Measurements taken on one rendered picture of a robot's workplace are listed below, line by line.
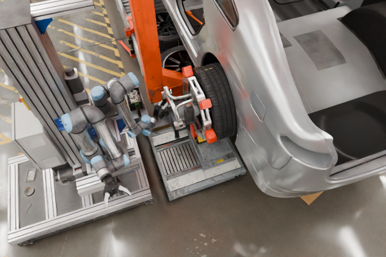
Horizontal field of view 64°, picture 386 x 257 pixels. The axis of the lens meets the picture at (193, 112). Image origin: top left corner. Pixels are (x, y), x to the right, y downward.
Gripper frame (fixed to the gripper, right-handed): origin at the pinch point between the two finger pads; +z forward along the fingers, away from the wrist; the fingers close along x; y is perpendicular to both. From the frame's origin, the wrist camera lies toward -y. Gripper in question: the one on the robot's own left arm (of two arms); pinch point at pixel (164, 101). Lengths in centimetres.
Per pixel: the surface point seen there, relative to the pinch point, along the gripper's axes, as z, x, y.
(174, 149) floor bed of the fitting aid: -2, 7, 77
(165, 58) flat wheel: 79, -44, 33
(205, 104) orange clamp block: -10, 43, -31
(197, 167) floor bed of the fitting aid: -12, 38, 75
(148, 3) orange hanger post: 20, -16, -83
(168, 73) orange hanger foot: 34.8, -14.2, 2.6
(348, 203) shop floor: 18, 187, 83
